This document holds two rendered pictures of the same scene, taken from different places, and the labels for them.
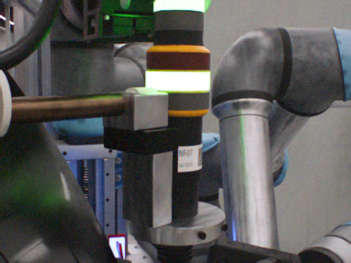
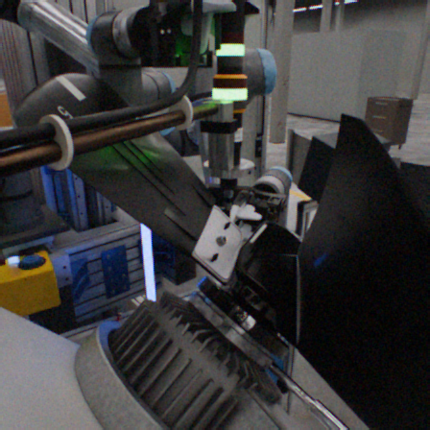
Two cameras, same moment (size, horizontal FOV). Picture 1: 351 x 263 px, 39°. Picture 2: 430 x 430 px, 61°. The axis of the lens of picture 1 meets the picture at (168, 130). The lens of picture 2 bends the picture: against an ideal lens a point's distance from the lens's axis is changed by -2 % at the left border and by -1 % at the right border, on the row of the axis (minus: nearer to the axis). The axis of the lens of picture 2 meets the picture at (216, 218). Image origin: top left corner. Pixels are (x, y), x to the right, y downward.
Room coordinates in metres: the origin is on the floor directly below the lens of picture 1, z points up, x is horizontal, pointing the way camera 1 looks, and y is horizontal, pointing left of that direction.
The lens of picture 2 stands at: (-0.13, 0.18, 1.46)
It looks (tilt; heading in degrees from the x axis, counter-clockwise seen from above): 23 degrees down; 341
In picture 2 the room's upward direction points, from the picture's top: straight up
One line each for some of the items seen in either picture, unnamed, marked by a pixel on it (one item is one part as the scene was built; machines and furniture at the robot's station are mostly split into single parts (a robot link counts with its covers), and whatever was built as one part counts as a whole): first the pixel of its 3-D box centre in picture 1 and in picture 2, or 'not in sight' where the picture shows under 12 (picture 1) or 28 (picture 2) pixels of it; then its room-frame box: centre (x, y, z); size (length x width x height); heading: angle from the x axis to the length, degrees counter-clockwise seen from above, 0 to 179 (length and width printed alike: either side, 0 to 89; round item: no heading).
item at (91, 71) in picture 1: (92, 88); (127, 95); (0.61, 0.09, 1.40); 0.11 x 0.08 x 0.11; 144
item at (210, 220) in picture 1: (167, 162); (226, 137); (0.33, 0.00, 1.37); 0.09 x 0.07 x 0.10; 138
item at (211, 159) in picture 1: (197, 162); (161, 141); (1.16, -0.07, 1.20); 0.13 x 0.12 x 0.14; 97
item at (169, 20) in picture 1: (178, 22); (229, 61); (0.34, -0.01, 1.46); 0.03 x 0.03 x 0.01
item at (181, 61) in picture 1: (178, 61); (229, 83); (0.34, -0.01, 1.43); 0.04 x 0.04 x 0.01
